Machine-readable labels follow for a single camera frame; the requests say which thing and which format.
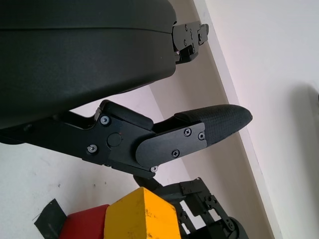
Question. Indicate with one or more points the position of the yellow wooden cube block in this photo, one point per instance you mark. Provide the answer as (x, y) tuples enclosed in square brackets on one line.
[(139, 216)]

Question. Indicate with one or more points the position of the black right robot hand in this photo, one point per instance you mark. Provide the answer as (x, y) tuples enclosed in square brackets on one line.
[(207, 214)]

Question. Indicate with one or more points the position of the black tape strip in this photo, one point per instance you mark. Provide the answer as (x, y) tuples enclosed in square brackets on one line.
[(49, 216)]

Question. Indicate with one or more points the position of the red wooden cube block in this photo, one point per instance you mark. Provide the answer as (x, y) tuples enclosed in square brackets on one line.
[(84, 224)]

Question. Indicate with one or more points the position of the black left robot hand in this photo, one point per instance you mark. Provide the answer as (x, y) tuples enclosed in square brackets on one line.
[(74, 62)]

